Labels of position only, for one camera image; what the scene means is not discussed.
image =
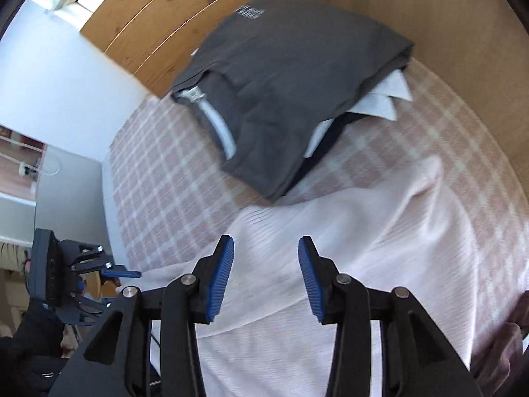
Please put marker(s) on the white folded garment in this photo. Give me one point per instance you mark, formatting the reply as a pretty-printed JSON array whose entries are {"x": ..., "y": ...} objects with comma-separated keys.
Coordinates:
[{"x": 384, "y": 99}]

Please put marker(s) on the pink plaid blanket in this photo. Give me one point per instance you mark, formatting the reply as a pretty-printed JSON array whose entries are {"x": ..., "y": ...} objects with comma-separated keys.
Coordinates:
[{"x": 165, "y": 182}]

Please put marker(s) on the dark grey folded garment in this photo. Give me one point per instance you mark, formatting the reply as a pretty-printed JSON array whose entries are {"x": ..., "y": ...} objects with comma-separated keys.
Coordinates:
[{"x": 289, "y": 70}]

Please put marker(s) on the cream ribbed sweater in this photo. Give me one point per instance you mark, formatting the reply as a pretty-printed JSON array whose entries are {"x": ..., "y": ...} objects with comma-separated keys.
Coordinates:
[{"x": 372, "y": 235}]

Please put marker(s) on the black folded garment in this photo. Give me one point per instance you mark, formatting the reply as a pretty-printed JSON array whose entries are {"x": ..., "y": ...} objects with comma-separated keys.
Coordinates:
[{"x": 326, "y": 144}]

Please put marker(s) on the person's left forearm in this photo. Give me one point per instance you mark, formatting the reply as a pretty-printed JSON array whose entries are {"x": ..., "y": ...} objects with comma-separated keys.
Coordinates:
[{"x": 29, "y": 339}]

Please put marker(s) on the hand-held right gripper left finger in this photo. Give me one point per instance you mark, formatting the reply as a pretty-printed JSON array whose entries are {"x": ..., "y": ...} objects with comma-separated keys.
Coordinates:
[{"x": 221, "y": 281}]

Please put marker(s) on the large wooden board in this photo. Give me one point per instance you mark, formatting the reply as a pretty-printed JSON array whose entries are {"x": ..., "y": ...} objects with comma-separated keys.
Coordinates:
[{"x": 454, "y": 49}]

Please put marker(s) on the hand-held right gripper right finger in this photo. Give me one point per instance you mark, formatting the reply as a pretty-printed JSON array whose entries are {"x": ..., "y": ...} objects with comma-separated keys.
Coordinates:
[{"x": 310, "y": 281}]

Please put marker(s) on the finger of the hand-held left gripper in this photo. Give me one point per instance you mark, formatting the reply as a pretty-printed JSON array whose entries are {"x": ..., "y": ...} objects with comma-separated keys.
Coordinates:
[
  {"x": 86, "y": 308},
  {"x": 120, "y": 274}
]

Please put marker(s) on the slatted wooden panel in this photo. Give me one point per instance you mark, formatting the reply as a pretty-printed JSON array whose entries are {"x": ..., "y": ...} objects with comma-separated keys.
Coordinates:
[{"x": 157, "y": 20}]

